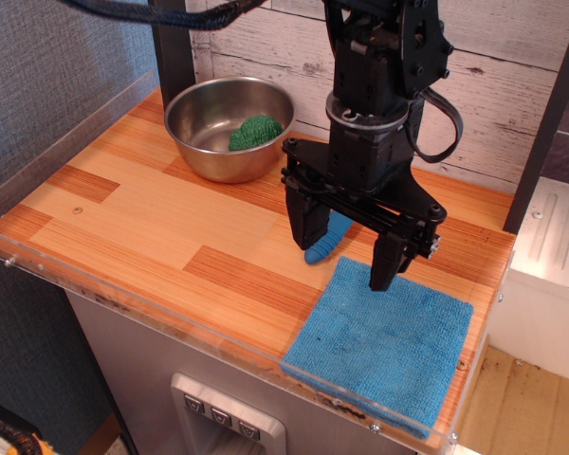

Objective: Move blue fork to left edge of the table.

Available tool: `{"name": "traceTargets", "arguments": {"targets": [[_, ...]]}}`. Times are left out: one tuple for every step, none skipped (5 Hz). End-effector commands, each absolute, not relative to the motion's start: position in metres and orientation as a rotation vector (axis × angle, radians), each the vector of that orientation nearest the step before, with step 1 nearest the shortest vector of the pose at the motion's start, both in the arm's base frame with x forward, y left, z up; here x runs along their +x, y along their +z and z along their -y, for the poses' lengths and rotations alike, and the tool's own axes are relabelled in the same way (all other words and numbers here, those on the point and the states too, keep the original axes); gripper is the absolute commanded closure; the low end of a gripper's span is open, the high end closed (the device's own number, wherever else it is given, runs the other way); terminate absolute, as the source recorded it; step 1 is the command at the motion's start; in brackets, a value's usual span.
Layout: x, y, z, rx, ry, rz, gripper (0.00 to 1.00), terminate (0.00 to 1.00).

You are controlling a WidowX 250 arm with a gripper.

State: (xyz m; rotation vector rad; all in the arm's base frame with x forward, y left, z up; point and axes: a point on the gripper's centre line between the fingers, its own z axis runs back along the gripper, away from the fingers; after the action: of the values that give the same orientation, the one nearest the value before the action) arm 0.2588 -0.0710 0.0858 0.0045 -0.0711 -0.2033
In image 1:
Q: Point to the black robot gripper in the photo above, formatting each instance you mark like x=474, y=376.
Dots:
x=364, y=172

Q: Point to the blue handled fork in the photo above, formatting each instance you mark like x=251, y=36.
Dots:
x=338, y=226

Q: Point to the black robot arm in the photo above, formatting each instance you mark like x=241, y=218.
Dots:
x=388, y=55

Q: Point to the blue folded towel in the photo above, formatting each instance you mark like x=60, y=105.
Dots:
x=392, y=354

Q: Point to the green toy vegetable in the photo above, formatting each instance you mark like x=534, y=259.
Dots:
x=254, y=132

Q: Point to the silver metal bowl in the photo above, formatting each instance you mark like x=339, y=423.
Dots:
x=203, y=117

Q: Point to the grey cabinet with dispenser panel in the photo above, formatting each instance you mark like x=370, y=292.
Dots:
x=177, y=399

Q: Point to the clear acrylic table guard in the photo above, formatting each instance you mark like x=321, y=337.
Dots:
x=124, y=222

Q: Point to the yellow black object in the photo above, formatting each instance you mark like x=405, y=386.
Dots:
x=18, y=436

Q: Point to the dark right frame post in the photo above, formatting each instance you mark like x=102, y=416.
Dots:
x=550, y=122

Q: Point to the dark frame post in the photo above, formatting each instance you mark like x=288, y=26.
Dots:
x=550, y=122
x=174, y=61

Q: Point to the dark left frame post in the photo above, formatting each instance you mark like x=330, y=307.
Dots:
x=174, y=61

